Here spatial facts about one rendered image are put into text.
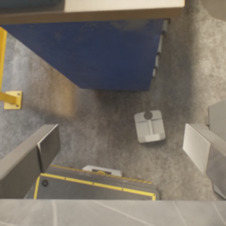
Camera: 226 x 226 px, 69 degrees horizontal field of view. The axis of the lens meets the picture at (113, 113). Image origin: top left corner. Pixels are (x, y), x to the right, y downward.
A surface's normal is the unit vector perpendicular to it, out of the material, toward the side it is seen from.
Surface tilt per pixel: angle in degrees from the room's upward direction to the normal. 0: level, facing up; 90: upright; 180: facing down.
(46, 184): 0
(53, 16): 90
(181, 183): 0
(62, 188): 0
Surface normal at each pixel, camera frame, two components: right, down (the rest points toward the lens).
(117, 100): -0.16, -0.13
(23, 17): -0.07, 0.99
